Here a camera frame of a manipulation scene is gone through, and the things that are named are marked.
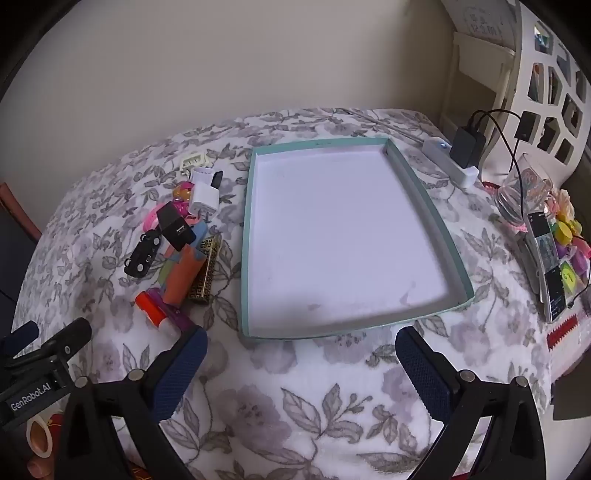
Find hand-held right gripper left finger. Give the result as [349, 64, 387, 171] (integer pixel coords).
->
[54, 325, 208, 480]

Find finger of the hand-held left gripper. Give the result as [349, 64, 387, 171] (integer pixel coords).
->
[0, 320, 40, 359]
[7, 318, 93, 376]

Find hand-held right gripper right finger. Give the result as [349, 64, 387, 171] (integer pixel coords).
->
[396, 326, 548, 480]

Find black toy car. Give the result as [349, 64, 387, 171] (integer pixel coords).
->
[124, 231, 162, 278]

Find colourful blue orange card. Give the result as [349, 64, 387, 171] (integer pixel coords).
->
[157, 220, 209, 287]

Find teal tray with white inside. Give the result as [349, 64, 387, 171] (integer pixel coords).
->
[240, 137, 476, 341]

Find pink yellow toy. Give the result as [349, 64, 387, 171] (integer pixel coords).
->
[172, 181, 195, 215]

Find cream plastic clip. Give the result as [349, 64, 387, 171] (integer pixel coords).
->
[179, 152, 211, 172]

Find cream tape roll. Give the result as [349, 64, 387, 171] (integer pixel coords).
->
[25, 408, 54, 460]

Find salmon and blue blocks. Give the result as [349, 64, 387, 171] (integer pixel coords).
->
[164, 247, 204, 306]

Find gold patterned black box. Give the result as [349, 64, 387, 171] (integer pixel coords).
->
[187, 235, 222, 304]

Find dark furniture with reddish edge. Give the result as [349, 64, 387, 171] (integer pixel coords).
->
[0, 182, 43, 296]

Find floral grey white blanket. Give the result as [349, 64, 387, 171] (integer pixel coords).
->
[11, 108, 555, 480]

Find small black box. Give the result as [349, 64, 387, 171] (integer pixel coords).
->
[156, 203, 195, 252]

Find red zigzag trimmed cloth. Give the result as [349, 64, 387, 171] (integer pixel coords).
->
[546, 311, 581, 355]

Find black smartphone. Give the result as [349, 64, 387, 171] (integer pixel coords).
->
[526, 210, 568, 324]

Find white cylinder toy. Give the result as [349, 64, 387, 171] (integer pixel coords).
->
[188, 182, 219, 221]

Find pile of colourful toys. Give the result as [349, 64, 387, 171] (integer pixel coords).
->
[547, 189, 591, 319]

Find clear glass jar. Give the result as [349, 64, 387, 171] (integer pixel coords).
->
[495, 153, 555, 227]

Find white power strip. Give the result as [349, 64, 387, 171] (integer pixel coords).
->
[421, 137, 481, 188]

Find black charger block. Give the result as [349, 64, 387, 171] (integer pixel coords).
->
[450, 127, 488, 169]

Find white wooden rack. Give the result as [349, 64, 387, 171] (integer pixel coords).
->
[441, 30, 515, 134]

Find white lattice shelf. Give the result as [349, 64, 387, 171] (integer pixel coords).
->
[503, 0, 591, 171]

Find pink plastic ring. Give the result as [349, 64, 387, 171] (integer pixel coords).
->
[142, 208, 167, 232]

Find black cable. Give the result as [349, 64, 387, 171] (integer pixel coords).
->
[468, 108, 527, 217]

